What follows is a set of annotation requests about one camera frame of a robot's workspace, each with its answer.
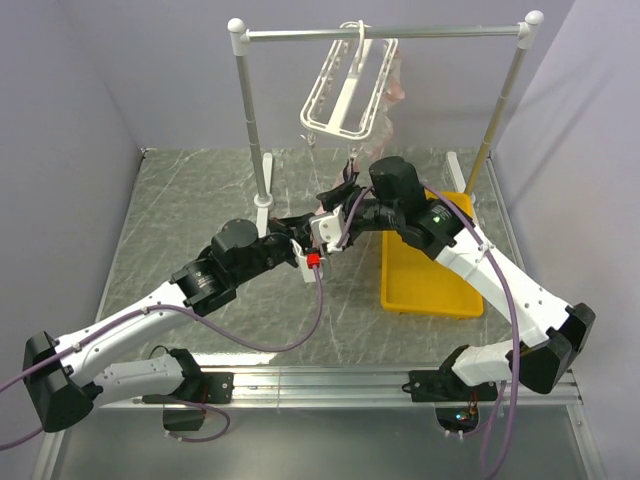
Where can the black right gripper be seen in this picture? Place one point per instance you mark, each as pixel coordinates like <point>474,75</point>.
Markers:
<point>347,192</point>

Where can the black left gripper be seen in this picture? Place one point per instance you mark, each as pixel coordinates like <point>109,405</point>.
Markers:
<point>295,227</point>

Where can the white pink underwear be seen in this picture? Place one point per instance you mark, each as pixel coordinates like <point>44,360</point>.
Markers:
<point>383,129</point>

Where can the white near-corner hanger clip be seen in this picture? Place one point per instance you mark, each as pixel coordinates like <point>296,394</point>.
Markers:
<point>310,139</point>

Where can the white plastic clip hanger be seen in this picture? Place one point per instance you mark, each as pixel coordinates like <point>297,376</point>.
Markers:
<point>328,107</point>

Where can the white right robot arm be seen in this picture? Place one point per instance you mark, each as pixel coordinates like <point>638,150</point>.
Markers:
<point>548,333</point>

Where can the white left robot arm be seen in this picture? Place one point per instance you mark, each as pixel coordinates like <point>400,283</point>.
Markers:
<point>67,377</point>

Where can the yellow plastic tray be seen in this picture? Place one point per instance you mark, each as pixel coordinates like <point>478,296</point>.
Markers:
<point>411,283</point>

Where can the white metal clothes rack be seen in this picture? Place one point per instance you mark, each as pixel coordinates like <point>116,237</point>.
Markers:
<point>242,37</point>

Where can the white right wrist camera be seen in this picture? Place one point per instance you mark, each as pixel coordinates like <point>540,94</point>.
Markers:
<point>327,227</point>

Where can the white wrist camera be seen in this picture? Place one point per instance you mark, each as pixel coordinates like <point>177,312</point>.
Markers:
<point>327,227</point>
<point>311,262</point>

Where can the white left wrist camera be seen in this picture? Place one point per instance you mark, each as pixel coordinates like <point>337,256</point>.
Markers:
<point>311,262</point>

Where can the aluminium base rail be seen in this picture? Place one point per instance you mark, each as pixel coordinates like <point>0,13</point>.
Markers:
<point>340,422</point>

